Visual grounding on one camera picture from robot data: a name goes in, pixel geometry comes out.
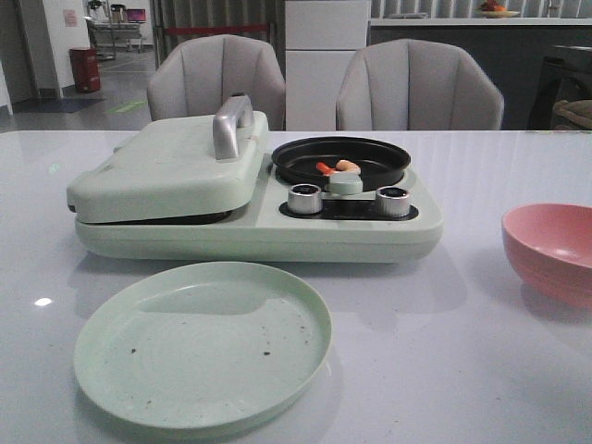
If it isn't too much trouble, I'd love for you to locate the orange shrimp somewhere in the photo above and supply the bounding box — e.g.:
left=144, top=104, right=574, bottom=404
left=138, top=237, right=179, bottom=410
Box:
left=335, top=159, right=361, bottom=175
left=315, top=162, right=337, bottom=177

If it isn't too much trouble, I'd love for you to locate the green breakfast maker lid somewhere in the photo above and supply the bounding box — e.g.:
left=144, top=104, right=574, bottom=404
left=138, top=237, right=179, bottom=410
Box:
left=67, top=111, right=268, bottom=224

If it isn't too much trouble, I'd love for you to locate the pink bowl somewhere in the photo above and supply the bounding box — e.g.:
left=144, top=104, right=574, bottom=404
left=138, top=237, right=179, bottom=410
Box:
left=501, top=203, right=591, bottom=310

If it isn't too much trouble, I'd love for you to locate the green breakfast maker base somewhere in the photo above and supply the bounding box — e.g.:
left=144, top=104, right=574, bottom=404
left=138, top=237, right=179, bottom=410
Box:
left=74, top=154, right=443, bottom=263

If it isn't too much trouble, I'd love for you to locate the silver left control knob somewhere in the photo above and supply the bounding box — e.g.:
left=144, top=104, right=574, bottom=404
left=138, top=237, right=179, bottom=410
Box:
left=287, top=183, right=323, bottom=215

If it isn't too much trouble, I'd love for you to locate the silver control knob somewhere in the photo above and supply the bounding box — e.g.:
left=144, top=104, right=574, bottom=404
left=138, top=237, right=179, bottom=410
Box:
left=287, top=183, right=323, bottom=215
left=374, top=186, right=411, bottom=218

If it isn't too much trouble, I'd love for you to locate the silver right control knob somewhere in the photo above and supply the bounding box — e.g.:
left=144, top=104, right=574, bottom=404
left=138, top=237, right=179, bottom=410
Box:
left=374, top=186, right=411, bottom=218

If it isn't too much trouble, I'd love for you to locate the black round frying pan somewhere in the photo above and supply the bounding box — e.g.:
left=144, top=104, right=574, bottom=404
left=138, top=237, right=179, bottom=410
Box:
left=272, top=136, right=411, bottom=191

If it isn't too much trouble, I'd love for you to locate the green round plate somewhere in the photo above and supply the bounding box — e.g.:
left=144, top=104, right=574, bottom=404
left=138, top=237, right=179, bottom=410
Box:
left=74, top=262, right=332, bottom=437

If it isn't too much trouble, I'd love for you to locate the grey left chair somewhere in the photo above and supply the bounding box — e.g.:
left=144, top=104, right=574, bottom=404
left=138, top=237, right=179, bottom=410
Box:
left=147, top=34, right=286, bottom=130

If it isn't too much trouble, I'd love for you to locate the grey chair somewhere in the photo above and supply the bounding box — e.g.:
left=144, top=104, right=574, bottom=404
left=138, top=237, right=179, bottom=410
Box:
left=147, top=34, right=286, bottom=130
left=336, top=39, right=504, bottom=130

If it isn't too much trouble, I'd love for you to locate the grey right chair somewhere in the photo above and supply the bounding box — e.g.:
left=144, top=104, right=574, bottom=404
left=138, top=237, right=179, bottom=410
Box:
left=336, top=39, right=504, bottom=130

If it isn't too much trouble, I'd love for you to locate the white refrigerator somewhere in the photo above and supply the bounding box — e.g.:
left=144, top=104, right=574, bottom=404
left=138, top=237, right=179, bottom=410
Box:
left=285, top=1, right=371, bottom=131

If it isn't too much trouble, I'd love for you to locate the red bin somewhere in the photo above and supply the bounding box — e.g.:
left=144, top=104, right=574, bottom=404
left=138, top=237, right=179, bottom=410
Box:
left=68, top=47, right=101, bottom=93

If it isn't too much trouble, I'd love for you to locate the fruit plate on counter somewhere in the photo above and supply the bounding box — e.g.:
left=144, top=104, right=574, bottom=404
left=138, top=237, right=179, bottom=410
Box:
left=477, top=0, right=520, bottom=19

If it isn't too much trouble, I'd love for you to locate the green pan handle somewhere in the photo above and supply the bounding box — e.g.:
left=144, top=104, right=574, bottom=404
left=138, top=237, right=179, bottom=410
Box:
left=327, top=172, right=364, bottom=195

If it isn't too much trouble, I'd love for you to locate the silver lid handle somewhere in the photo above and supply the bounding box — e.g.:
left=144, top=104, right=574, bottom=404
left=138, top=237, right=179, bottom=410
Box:
left=212, top=93, right=254, bottom=161

